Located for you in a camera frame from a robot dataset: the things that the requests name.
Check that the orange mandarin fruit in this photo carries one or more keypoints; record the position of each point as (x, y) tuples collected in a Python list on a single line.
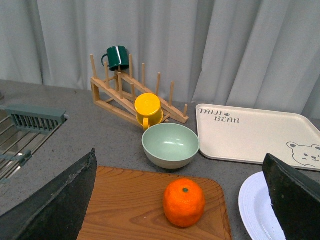
[(183, 202)]

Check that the white round plate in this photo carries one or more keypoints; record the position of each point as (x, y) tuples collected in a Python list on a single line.
[(256, 210)]

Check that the yellow mug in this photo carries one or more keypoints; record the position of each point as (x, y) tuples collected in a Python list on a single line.
[(148, 110)]

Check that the light green bowl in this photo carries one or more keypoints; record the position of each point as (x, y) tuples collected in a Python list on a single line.
[(170, 146)]

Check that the wooden dish rack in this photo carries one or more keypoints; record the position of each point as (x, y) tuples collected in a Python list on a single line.
[(117, 94)]

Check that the dark green mug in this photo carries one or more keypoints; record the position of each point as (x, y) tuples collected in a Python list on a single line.
[(118, 57)]

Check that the cream bear tray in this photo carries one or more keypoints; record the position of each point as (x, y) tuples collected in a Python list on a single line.
[(246, 135)]

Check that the wooden cutting board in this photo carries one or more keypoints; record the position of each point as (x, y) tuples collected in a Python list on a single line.
[(128, 205)]

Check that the grey curtain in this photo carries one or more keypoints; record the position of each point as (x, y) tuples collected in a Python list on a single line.
[(261, 54)]

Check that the green sink drain rack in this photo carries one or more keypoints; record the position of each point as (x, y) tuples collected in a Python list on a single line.
[(23, 130)]

